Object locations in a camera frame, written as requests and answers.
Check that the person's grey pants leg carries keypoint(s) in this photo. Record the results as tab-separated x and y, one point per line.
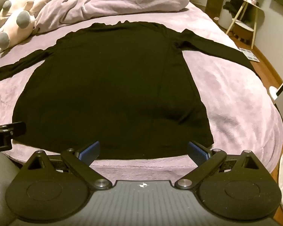
1	183

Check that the printed paper sheet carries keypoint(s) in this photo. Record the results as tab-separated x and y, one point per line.
249	55

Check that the purple duvet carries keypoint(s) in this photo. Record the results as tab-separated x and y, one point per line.
122	2

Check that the pink plush toy grey feet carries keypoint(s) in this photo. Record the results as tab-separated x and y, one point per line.
14	26

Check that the wooden side table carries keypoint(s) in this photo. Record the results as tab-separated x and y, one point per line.
248	4

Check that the round wooden stool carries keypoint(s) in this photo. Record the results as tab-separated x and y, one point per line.
243	30

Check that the white round bin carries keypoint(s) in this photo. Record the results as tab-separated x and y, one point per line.
225	20

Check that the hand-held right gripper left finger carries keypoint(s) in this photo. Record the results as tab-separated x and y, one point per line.
91	151

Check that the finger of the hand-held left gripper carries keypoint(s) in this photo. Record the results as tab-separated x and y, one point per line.
16	129

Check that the black long-sleeve sweater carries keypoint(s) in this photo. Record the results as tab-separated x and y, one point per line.
113	87

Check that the purple bed sheet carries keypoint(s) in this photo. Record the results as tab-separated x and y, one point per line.
238	103

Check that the black cloth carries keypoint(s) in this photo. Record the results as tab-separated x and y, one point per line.
233	6

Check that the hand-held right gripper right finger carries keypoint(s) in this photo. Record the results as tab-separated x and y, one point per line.
198	154

